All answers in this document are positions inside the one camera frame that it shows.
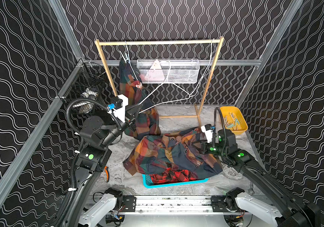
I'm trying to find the pink triangular item in basket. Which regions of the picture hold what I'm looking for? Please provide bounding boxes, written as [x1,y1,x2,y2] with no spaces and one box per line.
[144,60,165,83]

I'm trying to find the orange handled pliers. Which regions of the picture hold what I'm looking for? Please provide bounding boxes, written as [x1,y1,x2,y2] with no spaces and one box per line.
[104,166,110,183]

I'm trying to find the white wire hanger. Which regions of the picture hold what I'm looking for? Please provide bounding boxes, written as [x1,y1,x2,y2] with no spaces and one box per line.
[190,39,215,97]

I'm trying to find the yellow plastic tray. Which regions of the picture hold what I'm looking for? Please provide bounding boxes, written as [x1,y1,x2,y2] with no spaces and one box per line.
[220,106,248,135]

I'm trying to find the red black plaid shirt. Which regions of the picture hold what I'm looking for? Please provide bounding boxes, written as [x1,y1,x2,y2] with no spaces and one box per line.
[149,167,198,185]

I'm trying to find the steel wrench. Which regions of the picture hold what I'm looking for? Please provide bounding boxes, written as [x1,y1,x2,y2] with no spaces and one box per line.
[248,182,255,195]

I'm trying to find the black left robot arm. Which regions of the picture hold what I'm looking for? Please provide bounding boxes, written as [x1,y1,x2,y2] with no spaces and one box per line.
[53,95,143,227]

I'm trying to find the green clothespin left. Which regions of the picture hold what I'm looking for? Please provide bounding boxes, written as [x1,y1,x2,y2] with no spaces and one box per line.
[122,52,131,64]

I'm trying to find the white wire mesh basket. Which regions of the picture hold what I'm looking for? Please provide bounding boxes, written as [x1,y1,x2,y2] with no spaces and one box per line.
[136,59,200,84]

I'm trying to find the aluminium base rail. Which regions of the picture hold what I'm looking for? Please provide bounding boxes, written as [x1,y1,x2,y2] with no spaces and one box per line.
[93,194,290,215]

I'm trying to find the wooden clothes rack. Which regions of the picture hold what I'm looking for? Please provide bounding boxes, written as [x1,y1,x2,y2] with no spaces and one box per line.
[94,37,225,125]

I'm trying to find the teal plastic basket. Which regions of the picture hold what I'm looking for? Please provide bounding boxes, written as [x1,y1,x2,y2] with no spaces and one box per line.
[142,175,209,189]

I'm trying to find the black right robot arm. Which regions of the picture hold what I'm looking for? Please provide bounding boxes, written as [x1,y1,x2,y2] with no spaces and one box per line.
[193,122,321,227]

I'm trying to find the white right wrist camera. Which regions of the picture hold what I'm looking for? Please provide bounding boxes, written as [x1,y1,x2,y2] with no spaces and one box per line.
[200,124,216,143]

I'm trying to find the pink clothespin on shirt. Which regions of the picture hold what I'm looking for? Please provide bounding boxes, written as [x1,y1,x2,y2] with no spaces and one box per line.
[134,80,143,90]

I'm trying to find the black wire wall basket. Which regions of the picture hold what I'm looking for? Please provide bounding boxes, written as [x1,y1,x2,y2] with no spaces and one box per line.
[60,62,109,117]

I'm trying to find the multicolour plaid shirt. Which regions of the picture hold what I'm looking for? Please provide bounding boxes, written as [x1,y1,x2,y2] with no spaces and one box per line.
[119,75,161,140]
[123,128,223,180]

